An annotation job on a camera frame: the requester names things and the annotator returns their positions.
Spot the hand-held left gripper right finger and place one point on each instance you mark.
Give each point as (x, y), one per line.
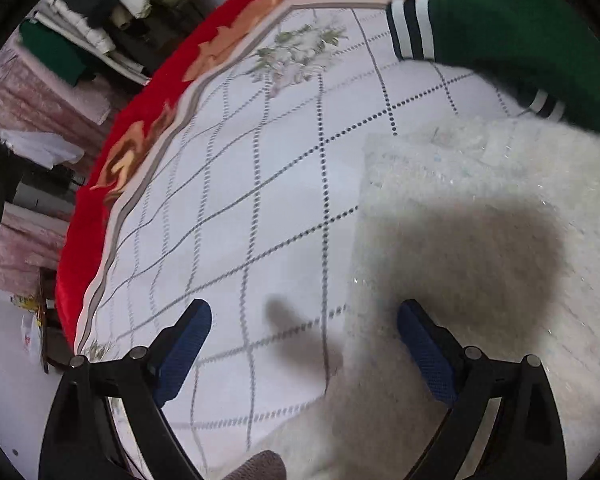
(425, 355)

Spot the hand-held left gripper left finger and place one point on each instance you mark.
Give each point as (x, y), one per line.
(185, 350)

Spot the white fluffy sweater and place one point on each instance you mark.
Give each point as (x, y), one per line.
(480, 260)

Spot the pile of folded clothes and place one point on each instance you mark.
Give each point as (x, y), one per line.
(130, 10)

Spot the beige knit cloth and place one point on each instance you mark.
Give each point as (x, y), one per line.
(260, 466)

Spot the red floral printed blanket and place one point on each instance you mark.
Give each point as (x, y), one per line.
(255, 185)

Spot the white plastic bag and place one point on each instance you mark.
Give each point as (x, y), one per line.
(40, 145)

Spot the pink patterned cloth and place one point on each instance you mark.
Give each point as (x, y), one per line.
(30, 105)

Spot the green sweater with striped cuffs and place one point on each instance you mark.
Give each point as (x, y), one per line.
(505, 25)

